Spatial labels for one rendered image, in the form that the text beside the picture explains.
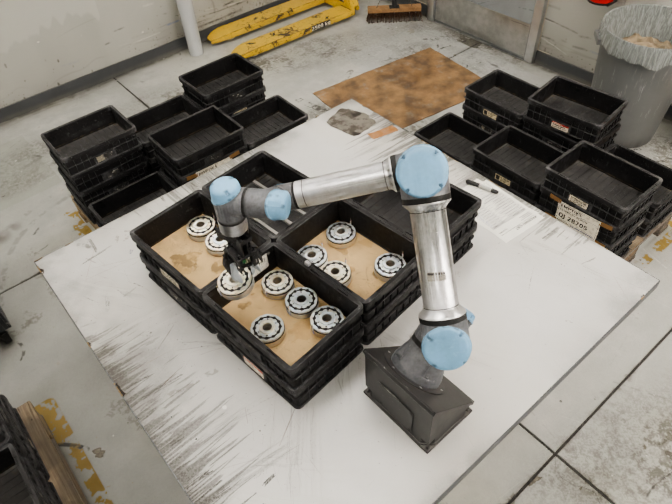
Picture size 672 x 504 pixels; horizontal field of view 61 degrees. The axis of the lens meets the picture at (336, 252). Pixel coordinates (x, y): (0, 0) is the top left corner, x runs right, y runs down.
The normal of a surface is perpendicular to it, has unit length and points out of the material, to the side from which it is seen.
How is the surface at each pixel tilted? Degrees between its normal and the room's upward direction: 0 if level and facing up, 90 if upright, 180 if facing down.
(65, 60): 90
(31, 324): 0
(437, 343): 62
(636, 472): 0
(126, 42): 90
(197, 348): 0
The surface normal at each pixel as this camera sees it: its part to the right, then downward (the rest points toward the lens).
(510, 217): -0.04, -0.68
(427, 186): -0.18, 0.06
